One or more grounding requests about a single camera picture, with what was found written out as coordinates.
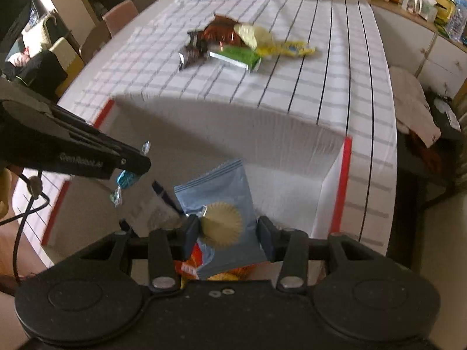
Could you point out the clear water bottle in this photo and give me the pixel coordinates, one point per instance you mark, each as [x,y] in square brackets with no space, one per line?
[458,23]

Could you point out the light blue biscuit packet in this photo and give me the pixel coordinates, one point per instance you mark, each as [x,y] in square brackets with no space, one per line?
[219,189]

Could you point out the black bag green trim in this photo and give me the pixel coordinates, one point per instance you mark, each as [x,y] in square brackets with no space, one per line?
[40,74]

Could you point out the blue candy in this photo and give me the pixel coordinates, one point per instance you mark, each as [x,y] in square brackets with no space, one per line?
[126,181]

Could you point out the brown wooden chair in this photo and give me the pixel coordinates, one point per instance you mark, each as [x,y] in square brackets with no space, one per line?
[95,43]
[146,3]

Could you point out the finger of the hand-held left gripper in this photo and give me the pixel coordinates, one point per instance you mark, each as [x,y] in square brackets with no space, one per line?
[135,162]

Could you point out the white checked tablecloth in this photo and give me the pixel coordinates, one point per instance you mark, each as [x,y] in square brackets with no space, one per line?
[310,62]

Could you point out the white snack packet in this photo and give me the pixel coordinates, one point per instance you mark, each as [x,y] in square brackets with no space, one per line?
[160,220]

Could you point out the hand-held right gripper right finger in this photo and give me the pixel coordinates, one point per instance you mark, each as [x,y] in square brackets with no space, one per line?
[266,238]

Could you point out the red snack packet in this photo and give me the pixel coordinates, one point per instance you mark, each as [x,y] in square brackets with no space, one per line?
[188,268]

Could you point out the white cardboard box red edges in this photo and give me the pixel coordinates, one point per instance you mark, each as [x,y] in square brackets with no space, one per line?
[255,135]

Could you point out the pale yellow snack packet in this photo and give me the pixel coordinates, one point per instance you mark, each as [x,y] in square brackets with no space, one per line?
[251,34]

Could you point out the pale tote bag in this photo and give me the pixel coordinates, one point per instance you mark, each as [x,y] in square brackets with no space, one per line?
[38,31]

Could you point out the yellow cushioned chair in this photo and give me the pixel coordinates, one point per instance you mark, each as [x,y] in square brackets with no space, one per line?
[67,58]

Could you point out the beige cloth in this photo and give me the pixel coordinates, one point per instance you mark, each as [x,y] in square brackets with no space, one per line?
[412,102]

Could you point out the green snack packet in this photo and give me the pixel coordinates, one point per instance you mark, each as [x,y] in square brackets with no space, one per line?
[237,57]

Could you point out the white drawer cabinet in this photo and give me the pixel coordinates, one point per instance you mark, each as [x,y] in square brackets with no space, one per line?
[408,36]

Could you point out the black pouch white label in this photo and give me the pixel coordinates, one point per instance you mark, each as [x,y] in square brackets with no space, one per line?
[443,124]

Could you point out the green tissue pack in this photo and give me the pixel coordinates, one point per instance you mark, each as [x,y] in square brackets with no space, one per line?
[423,7]

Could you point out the small yellow snack packet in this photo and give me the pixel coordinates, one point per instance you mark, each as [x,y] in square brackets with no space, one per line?
[233,273]

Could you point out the slatted wooden chair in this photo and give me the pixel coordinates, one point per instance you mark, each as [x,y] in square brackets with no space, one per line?
[437,178]

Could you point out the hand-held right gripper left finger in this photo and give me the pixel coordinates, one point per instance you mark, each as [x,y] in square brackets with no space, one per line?
[191,231]

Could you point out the yellow cartoon snack packet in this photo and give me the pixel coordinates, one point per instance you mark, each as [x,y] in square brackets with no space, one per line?
[292,47]

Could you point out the brown foil snack packet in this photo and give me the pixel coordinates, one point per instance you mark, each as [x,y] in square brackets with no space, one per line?
[222,31]

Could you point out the dark chocolate bar wrapper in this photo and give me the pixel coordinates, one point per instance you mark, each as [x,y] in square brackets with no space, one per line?
[189,56]

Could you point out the dark red cloth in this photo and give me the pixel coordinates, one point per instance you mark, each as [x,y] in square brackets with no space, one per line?
[425,149]

